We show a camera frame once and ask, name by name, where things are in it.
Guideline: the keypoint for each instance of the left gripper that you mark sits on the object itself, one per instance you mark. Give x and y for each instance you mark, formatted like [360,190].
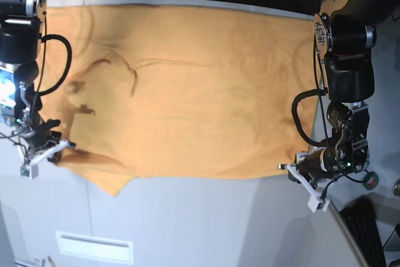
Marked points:
[328,164]

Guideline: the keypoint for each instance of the silver knob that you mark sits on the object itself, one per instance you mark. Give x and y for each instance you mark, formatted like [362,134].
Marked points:
[396,188]

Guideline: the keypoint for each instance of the orange t-shirt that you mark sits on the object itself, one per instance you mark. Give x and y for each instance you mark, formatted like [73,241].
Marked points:
[178,91]

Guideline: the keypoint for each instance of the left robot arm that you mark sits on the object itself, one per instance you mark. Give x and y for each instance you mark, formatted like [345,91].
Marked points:
[343,71]

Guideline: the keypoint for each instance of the black keyboard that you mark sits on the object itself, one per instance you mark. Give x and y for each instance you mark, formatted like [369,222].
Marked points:
[360,219]

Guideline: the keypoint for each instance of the green tape roll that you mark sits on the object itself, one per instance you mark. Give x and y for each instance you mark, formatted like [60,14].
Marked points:
[370,181]

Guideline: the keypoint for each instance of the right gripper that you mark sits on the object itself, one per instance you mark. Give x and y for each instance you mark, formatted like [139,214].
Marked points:
[36,143]

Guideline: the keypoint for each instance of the grey desk partition panel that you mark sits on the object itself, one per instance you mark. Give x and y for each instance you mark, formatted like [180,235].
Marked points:
[349,241]

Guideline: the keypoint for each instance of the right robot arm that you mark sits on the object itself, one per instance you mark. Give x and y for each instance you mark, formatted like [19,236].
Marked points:
[23,37]

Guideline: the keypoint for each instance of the white cable tray slot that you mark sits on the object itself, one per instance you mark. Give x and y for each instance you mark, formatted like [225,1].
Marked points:
[94,248]

